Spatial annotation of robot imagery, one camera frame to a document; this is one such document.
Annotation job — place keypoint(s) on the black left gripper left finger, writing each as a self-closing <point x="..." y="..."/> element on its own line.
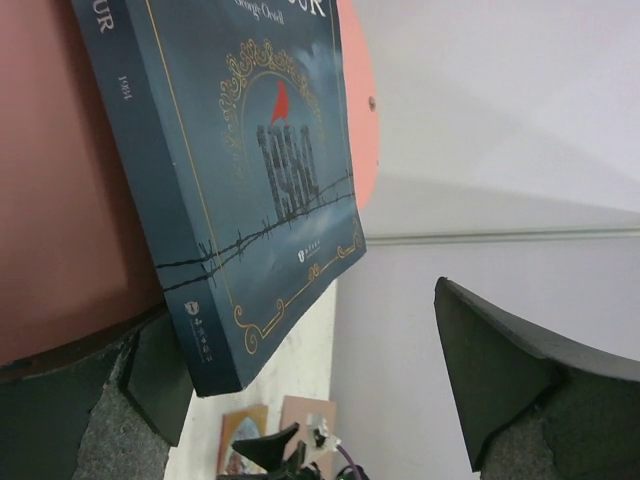
<point x="108" y="406"/>

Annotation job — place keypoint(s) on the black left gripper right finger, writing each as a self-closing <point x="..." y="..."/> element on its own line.
<point x="533" y="404"/>

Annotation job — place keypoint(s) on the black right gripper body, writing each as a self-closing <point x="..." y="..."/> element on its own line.
<point x="268" y="453"/>

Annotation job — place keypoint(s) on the Nineteen Eighty-Four blue book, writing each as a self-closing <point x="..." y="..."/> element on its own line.
<point x="230" y="119"/>

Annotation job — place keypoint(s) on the pink three-tier shelf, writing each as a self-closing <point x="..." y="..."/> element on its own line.
<point x="73" y="258"/>

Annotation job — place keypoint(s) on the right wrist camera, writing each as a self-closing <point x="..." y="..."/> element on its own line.
<point x="320" y="438"/>

